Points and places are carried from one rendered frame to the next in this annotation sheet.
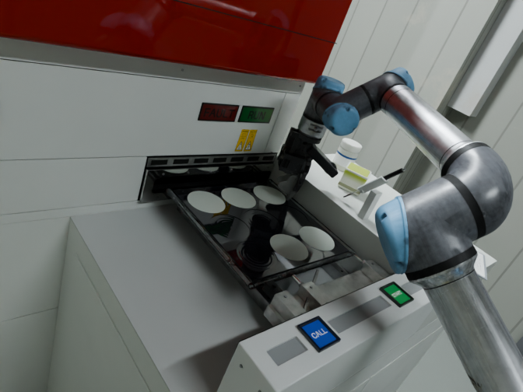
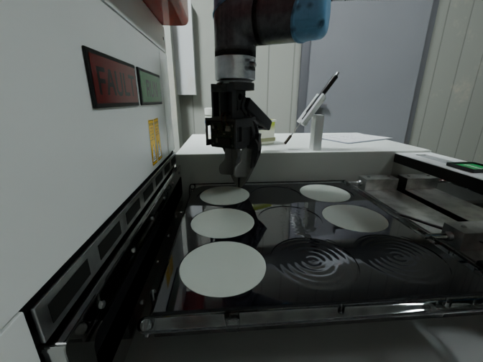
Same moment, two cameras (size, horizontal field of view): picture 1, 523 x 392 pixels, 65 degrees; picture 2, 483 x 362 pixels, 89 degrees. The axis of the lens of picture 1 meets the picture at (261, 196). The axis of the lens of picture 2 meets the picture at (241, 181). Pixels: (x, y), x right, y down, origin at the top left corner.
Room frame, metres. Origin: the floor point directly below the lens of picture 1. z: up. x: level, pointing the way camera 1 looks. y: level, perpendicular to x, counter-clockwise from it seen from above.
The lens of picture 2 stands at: (0.71, 0.28, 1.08)
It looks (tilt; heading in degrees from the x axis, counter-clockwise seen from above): 18 degrees down; 315
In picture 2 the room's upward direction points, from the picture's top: straight up
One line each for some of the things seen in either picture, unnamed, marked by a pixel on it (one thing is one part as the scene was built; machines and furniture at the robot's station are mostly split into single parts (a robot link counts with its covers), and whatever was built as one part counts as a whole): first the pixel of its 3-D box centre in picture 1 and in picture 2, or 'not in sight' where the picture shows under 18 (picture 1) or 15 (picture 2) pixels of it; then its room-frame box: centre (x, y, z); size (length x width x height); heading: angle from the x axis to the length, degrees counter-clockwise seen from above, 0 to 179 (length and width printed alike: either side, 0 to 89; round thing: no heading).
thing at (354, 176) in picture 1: (354, 179); (257, 131); (1.18, -0.25, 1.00); 0.07 x 0.07 x 0.07; 77
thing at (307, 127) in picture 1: (312, 127); (236, 71); (1.07, -0.06, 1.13); 0.08 x 0.08 x 0.05
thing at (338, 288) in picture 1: (333, 299); (429, 226); (0.76, -0.24, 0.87); 0.36 x 0.08 x 0.03; 140
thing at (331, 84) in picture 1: (324, 99); (236, 22); (1.07, -0.06, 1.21); 0.09 x 0.08 x 0.11; 21
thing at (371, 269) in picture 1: (377, 274); (377, 182); (0.88, -0.35, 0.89); 0.08 x 0.03 x 0.03; 50
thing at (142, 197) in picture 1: (213, 180); (154, 231); (1.04, 0.14, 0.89); 0.44 x 0.02 x 0.10; 140
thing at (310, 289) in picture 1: (316, 299); (476, 234); (0.70, -0.19, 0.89); 0.08 x 0.03 x 0.03; 50
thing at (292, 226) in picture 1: (261, 221); (289, 220); (0.91, -0.03, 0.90); 0.34 x 0.34 x 0.01; 50
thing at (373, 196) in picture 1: (369, 194); (310, 122); (1.03, -0.27, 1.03); 0.06 x 0.04 x 0.13; 50
